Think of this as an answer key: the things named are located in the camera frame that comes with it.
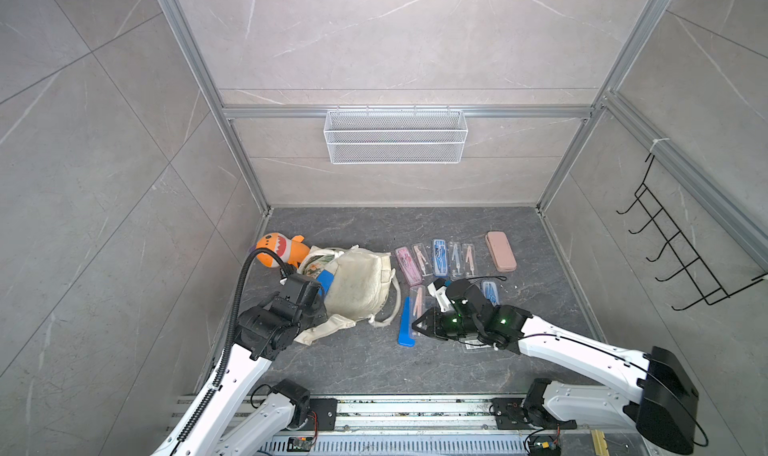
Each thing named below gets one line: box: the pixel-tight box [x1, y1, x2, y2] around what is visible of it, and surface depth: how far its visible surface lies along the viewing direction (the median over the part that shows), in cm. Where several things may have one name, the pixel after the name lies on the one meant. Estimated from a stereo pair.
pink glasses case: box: [485, 231, 517, 273], surface depth 106 cm
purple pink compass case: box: [395, 246, 423, 286], surface depth 103 cm
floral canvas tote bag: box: [294, 246, 401, 346], surface depth 88 cm
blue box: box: [482, 281, 501, 306], surface depth 97 cm
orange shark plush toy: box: [256, 232, 310, 268], surface depth 100 cm
